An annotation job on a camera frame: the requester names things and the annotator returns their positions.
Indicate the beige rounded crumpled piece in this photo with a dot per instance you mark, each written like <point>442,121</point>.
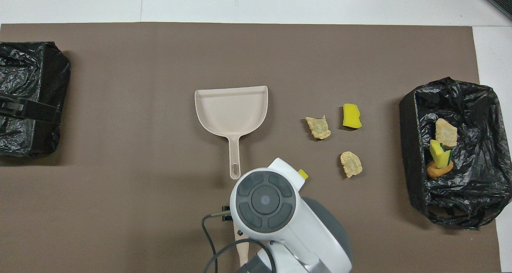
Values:
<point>350,165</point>

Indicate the black bag lined bin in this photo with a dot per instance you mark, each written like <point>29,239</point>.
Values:
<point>24,65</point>
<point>416,145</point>

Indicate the brown oval bread roll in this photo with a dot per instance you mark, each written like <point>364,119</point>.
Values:
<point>436,171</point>

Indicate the beige piece with flap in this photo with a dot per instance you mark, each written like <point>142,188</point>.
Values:
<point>318,128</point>

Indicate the orange striped bread piece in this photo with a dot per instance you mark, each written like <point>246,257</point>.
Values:
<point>446,132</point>

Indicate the brown paper table mat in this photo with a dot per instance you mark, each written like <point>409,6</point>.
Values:
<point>120,225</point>

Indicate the yellow sponge wedge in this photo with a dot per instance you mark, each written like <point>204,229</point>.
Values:
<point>303,174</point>

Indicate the rectangular yellow sponge piece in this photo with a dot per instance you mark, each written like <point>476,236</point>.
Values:
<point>351,116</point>

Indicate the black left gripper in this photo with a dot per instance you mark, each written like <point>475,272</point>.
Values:
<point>32,112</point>

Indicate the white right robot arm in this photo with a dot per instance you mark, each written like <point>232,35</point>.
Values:
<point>312,241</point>

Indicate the beige plastic dustpan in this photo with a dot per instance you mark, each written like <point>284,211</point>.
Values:
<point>232,111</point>

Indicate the notched yellow sponge piece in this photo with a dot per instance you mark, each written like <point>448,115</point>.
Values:
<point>439,157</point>

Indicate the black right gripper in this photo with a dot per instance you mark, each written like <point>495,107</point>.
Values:
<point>228,209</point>

